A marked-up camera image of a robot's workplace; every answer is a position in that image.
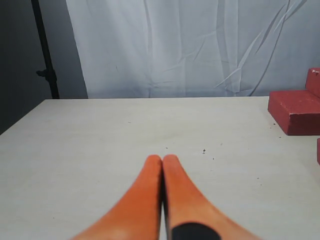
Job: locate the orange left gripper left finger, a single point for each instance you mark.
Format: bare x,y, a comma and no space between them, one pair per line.
137,215

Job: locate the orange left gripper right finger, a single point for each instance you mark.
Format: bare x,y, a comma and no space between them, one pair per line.
188,213

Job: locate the red brick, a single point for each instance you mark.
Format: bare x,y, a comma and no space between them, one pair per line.
297,112
313,81
318,151

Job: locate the white backdrop cloth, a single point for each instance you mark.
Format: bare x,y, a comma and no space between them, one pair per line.
195,48

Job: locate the black light stand pole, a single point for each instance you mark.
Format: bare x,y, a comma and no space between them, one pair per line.
48,73

